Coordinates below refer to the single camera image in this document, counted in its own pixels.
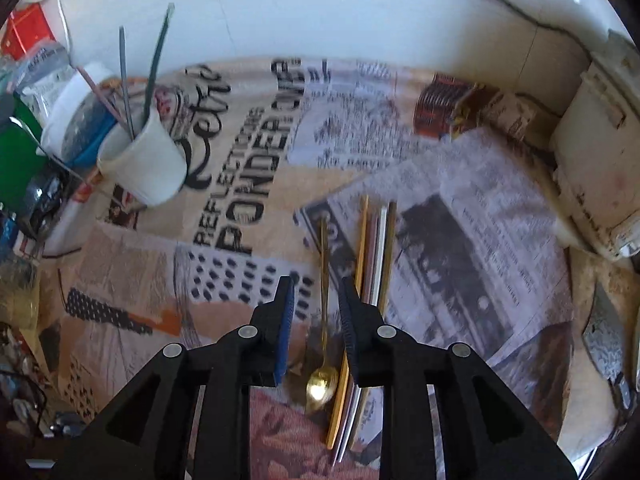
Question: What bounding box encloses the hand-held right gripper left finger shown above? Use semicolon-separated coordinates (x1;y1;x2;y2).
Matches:
50;275;296;480

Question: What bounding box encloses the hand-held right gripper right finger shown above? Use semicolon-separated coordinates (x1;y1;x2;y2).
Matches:
337;276;578;480

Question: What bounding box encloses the gold spoon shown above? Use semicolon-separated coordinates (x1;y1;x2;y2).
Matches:
304;217;341;416

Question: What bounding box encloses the gold chopstick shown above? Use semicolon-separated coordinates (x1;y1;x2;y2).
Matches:
326;195;370;448

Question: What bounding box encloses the brown chopstick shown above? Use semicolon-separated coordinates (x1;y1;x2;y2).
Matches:
377;202;398;313

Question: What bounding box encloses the white ceramic cup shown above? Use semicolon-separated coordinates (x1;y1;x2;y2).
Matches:
96;107;187;207

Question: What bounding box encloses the grey chopstick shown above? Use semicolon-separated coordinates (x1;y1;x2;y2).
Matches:
118;26;136;141

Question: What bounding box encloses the dark green chopstick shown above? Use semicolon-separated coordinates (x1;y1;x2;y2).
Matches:
142;2;176;126

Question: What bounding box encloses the printed newspaper tablecloth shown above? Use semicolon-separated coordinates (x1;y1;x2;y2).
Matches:
37;57;576;480

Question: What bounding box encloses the patterned steel knife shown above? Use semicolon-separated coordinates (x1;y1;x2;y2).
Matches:
581;280;640;421

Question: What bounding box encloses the clear plastic wrap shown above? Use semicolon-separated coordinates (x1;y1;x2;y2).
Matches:
0;252;41;331

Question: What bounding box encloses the blue bowl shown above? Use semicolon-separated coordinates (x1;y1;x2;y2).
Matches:
62;105;121;168

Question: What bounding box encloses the white rice cooker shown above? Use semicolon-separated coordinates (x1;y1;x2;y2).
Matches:
550;30;640;261

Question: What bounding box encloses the white plastic tub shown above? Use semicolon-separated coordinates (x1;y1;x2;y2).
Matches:
40;62;121;158

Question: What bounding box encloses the green plastic bin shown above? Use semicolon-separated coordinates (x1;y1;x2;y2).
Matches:
0;97;43;211

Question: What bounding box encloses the white powder bag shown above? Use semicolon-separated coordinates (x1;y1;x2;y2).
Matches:
12;42;71;111

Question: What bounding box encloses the black power cable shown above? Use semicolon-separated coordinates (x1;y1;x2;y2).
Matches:
459;0;593;58

